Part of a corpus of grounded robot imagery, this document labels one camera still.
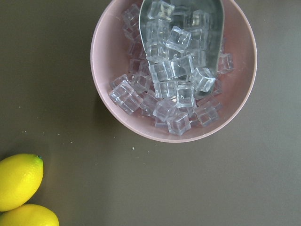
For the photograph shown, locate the metal ice scoop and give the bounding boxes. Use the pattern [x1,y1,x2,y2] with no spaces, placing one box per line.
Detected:
[139,0,224,99]

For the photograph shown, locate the yellow lemon upper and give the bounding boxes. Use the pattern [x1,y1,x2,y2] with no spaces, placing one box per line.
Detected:
[0,153,44,212]

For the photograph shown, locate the pink plastic bowl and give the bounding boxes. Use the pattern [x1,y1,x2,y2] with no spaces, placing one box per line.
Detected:
[90,0,257,143]

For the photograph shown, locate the yellow lemon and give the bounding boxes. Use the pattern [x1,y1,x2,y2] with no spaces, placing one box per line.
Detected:
[0,204,59,226]
[0,153,44,212]

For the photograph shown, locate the yellow lemon lower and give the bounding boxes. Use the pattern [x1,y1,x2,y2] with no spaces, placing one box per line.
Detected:
[0,204,59,226]

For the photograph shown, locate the clear ice cube in scoop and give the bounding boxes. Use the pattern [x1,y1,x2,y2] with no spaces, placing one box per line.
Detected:
[166,26,191,53]

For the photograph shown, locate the clear ice cube bottom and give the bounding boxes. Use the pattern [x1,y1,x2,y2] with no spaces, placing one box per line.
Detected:
[166,112,191,136]

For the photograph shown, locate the clear ice cube left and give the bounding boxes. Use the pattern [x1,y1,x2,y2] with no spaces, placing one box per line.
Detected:
[109,80,143,115]

